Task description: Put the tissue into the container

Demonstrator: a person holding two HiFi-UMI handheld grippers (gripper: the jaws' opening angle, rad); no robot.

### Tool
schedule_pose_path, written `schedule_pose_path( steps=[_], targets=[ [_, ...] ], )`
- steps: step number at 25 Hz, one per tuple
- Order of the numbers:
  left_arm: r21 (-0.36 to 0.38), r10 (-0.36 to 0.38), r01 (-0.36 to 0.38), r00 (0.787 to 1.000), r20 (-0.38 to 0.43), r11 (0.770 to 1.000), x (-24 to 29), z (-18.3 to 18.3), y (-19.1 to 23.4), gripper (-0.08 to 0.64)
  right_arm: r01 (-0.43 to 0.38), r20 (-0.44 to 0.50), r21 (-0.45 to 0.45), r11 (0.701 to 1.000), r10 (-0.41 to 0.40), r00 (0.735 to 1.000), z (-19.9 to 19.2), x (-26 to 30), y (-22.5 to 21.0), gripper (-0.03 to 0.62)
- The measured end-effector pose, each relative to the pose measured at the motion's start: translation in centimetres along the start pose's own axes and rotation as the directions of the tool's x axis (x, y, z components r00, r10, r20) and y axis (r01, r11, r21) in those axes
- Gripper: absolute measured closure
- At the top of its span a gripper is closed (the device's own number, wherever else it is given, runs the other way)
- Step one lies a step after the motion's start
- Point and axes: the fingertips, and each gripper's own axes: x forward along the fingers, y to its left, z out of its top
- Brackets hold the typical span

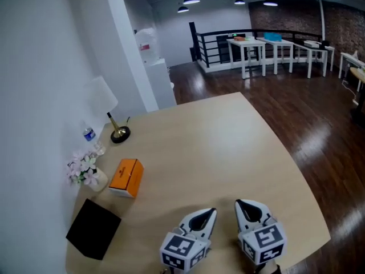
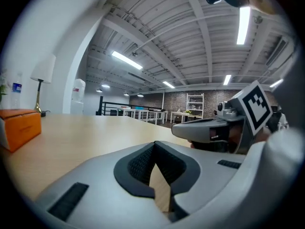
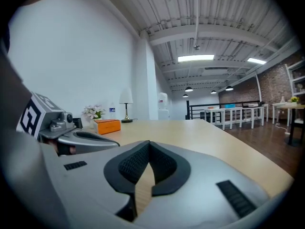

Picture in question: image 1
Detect round wooden table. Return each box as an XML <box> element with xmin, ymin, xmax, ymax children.
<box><xmin>350</xmin><ymin>66</ymin><xmax>365</xmax><ymax>123</ymax></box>

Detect white vertical pipe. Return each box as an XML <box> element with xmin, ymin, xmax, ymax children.
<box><xmin>318</xmin><ymin>0</ymin><xmax>327</xmax><ymax>44</ymax></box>

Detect white table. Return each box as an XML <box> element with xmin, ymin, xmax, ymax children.
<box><xmin>325</xmin><ymin>46</ymin><xmax>336</xmax><ymax>72</ymax></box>
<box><xmin>256</xmin><ymin>37</ymin><xmax>295</xmax><ymax>75</ymax></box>
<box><xmin>338</xmin><ymin>52</ymin><xmax>365</xmax><ymax>92</ymax></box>
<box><xmin>295</xmin><ymin>43</ymin><xmax>329</xmax><ymax>79</ymax></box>
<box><xmin>226</xmin><ymin>38</ymin><xmax>267</xmax><ymax>80</ymax></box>

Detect white shade brass table lamp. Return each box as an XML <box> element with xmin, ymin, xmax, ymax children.
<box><xmin>85</xmin><ymin>75</ymin><xmax>132</xmax><ymax>144</ymax></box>

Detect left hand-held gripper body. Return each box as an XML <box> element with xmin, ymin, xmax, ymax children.
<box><xmin>159</xmin><ymin>223</ymin><xmax>212</xmax><ymax>272</ymax></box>

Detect black square box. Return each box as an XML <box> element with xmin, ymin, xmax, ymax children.
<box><xmin>65</xmin><ymin>198</ymin><xmax>122</xmax><ymax>261</ymax></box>

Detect white water dispenser cabinet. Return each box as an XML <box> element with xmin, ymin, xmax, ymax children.
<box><xmin>146</xmin><ymin>58</ymin><xmax>177</xmax><ymax>110</ymax></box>

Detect white floor cable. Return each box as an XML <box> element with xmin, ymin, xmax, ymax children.
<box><xmin>342</xmin><ymin>79</ymin><xmax>359</xmax><ymax>103</ymax></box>

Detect clear drinking glass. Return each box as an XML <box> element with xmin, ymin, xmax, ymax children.
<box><xmin>93</xmin><ymin>140</ymin><xmax>107</xmax><ymax>156</ymax></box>

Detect large water dispenser jug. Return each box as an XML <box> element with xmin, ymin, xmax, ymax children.
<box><xmin>135</xmin><ymin>27</ymin><xmax>159</xmax><ymax>65</ymax></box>

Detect clear water bottle blue label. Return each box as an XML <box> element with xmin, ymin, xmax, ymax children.
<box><xmin>82</xmin><ymin>120</ymin><xmax>97</xmax><ymax>142</ymax></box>

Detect black metal railing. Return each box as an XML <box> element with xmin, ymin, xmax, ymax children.
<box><xmin>189</xmin><ymin>21</ymin><xmax>323</xmax><ymax>69</ymax></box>

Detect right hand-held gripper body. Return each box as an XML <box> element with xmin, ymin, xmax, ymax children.
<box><xmin>238</xmin><ymin>214</ymin><xmax>288</xmax><ymax>265</ymax></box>

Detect white vase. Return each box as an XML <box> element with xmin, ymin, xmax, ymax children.
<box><xmin>85</xmin><ymin>167</ymin><xmax>109</xmax><ymax>193</ymax></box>

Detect orange box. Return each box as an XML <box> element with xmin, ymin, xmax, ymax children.
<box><xmin>108</xmin><ymin>158</ymin><xmax>145</xmax><ymax>199</ymax></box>

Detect pink artificial flowers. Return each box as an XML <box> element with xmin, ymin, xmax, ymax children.
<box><xmin>66</xmin><ymin>150</ymin><xmax>99</xmax><ymax>187</ymax></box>

